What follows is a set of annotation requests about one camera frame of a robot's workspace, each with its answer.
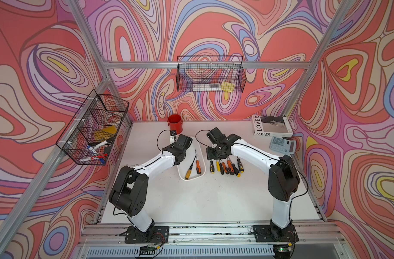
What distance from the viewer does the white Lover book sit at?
43.6 inches

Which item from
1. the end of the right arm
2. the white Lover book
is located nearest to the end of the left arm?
the end of the right arm

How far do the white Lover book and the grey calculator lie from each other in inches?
1.4

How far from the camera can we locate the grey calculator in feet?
3.37
